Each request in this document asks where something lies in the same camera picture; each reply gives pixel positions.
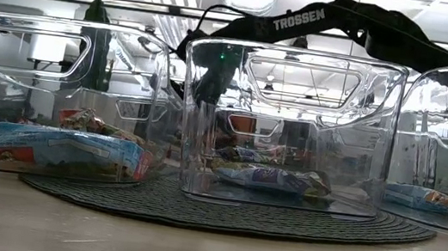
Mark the red green snack bag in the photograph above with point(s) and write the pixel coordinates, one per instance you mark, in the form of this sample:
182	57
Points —
98	124

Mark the blue white granola bar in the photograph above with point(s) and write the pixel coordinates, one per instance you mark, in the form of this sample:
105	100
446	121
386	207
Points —
60	149

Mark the light blue granola bar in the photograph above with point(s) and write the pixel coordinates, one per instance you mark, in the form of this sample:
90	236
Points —
422	198

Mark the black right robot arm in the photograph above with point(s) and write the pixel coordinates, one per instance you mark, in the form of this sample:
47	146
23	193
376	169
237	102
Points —
298	20

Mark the clear plastic bin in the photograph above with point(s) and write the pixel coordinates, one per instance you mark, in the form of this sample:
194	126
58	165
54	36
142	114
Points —
443	141
128	65
383	99

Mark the black clamp knob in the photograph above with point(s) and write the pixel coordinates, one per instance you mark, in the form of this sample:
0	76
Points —
300	42

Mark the round grey woven placemat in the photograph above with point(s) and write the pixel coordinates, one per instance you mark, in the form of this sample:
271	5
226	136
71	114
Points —
216	215

